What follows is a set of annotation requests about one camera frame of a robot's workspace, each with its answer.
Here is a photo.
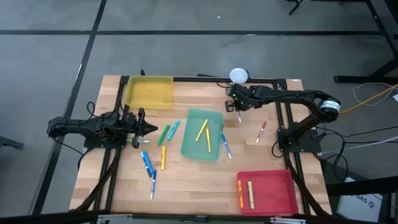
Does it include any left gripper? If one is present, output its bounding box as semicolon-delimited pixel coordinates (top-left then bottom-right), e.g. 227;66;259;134
124;108;159;149

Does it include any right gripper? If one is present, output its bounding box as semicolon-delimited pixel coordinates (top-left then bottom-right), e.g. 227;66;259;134
224;83;259;113

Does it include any pink marker white cap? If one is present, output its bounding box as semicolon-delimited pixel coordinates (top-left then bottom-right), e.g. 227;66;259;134
255;121;267;144

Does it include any thick yellow highlighter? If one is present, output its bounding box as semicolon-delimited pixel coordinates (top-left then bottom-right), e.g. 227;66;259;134
160;145;167;171

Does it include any blue Expo marker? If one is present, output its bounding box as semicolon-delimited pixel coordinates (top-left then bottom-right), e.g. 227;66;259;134
221;133;233;160
150;170;157;200

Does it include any orange Sharpie highlighter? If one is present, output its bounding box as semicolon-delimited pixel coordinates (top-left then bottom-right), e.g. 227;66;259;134
237;180;244;210

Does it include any pale green highlighter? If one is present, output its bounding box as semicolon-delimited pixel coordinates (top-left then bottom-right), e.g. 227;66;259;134
247;180;256;210

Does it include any teal marker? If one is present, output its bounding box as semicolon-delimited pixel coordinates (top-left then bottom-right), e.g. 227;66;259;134
167;119;181;142

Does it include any white-topped metal stand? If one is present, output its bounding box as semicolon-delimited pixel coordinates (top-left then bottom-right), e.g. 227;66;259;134
229;67;249;85

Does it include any yellow translucent bin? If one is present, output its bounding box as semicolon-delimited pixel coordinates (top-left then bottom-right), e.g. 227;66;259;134
124;75;174;110

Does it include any blue capped white marker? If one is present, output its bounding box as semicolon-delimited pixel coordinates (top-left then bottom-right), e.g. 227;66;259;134
140;151;152;179

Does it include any green translucent bin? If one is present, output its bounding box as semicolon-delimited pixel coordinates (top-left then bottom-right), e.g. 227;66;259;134
180;108;224;162

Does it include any red translucent bin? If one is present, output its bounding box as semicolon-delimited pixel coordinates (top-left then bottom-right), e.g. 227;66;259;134
236;169;299;217

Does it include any black desk base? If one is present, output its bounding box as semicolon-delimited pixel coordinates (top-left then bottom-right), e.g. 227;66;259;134
333;0;398;85

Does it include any black chair base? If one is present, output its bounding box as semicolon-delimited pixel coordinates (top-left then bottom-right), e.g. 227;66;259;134
285;0;305;16

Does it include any black front crossbar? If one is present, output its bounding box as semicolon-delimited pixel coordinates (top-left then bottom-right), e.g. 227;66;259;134
0;210;398;224

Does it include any black floor foot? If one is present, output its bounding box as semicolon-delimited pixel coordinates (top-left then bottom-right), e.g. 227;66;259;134
0;135;25;150

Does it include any white cardboard box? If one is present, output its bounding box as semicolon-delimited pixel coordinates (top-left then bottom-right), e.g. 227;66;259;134
336;176;384;223

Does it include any black aluminium table frame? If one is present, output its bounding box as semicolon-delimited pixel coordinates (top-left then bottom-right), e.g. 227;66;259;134
68;74;332;218

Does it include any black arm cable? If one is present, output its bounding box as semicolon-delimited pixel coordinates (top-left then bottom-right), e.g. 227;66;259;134
49;101;96;170

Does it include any black power cable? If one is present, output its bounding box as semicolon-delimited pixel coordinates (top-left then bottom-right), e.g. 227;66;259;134
313;124;398;182

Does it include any white cable loop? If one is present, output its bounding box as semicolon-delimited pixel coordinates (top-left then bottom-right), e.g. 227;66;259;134
352;82;398;108

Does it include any grey cable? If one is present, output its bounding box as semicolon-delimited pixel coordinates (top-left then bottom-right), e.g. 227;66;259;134
320;135;398;156

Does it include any yellow hanging cable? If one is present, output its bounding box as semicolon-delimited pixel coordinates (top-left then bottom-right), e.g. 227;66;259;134
338;83;398;114

